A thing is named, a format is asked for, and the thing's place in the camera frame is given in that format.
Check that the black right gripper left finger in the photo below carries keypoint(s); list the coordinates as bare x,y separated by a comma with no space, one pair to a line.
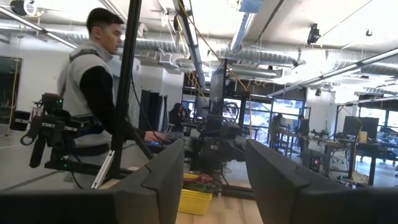
155,196

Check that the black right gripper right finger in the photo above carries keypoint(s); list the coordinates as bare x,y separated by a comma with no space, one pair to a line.
286,199

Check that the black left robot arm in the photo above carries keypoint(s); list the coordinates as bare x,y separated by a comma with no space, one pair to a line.
217,146

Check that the yellow plastic basket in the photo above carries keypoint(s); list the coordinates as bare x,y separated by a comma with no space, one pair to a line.
194,202

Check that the person's hand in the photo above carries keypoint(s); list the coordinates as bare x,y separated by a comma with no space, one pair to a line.
155,137

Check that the person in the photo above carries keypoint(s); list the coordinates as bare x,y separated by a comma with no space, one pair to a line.
177,116
302,130
275,129
93,93

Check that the black desk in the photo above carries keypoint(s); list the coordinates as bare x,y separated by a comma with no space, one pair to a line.
373,149

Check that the black aluminium rig frame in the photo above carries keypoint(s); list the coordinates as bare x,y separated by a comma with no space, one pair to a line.
124,93

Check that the black hanging ceiling camera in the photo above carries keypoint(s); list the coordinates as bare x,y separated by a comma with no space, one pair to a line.
313,34

